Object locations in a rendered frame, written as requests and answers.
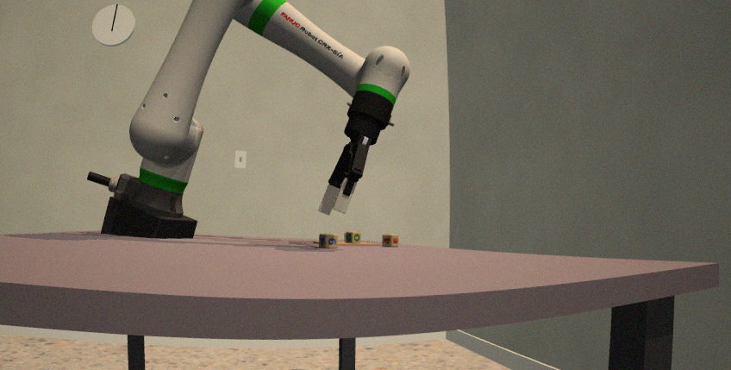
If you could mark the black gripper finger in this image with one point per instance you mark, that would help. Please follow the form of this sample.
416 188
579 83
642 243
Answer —
355 168
334 184

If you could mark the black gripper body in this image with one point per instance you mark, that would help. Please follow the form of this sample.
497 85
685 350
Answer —
357 126

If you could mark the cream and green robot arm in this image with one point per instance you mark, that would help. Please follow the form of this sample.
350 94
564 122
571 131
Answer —
159 130

